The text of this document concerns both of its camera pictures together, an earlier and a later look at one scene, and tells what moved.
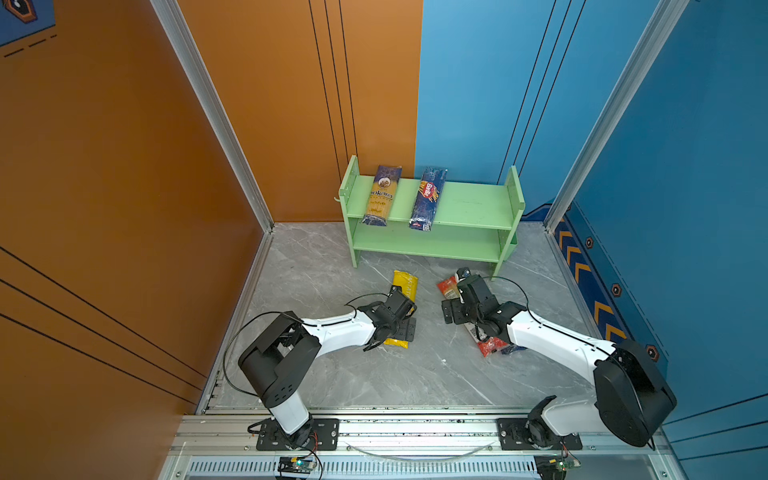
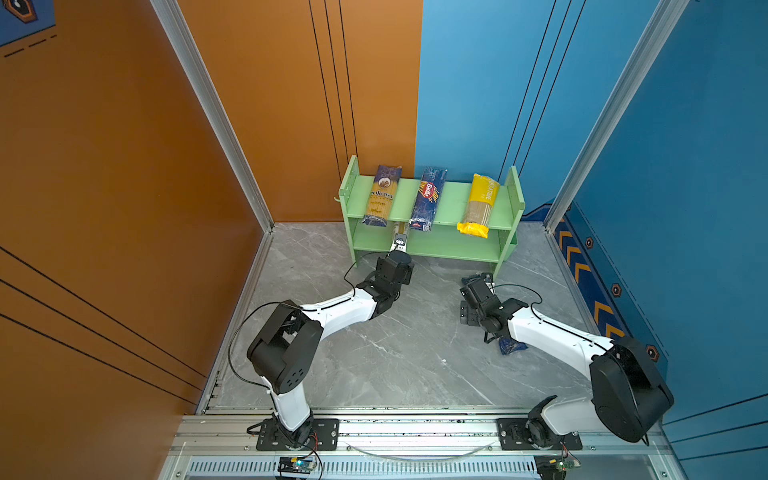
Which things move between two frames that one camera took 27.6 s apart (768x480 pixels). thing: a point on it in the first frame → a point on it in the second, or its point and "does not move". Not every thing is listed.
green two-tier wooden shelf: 473,220 does not move
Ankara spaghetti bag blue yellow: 381,196 does not move
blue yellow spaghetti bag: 511,348 does not move
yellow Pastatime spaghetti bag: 409,285 → 483,193
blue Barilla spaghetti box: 427,198 does not move
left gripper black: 405,326 → 406,276
